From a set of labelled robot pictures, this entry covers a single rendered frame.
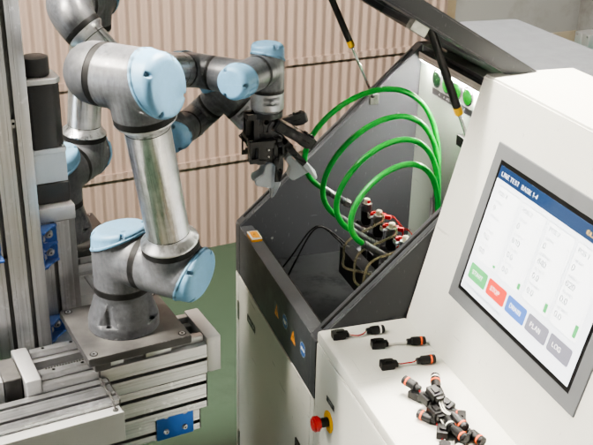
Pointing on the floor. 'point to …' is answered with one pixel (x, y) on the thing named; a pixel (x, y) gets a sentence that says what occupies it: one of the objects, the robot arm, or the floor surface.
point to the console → (530, 403)
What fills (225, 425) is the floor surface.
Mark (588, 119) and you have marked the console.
